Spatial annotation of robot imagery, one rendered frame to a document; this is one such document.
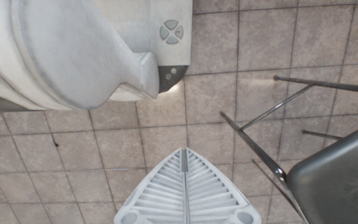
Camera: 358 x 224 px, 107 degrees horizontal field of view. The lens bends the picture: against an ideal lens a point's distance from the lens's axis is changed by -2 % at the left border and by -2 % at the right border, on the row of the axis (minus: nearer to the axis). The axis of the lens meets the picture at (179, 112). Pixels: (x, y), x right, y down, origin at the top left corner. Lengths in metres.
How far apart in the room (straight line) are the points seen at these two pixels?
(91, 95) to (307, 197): 0.54
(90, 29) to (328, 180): 0.58
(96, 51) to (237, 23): 0.86
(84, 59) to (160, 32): 0.45
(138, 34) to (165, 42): 0.11
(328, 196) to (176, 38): 0.68
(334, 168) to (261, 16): 0.82
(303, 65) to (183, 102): 0.78
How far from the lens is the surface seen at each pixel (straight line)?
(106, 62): 0.25
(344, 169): 0.53
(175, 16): 0.59
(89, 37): 0.22
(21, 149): 1.64
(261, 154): 0.58
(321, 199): 0.55
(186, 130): 0.98
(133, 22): 0.65
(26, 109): 0.24
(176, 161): 0.16
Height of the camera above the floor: 0.89
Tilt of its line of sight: 74 degrees down
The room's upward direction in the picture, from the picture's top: 177 degrees counter-clockwise
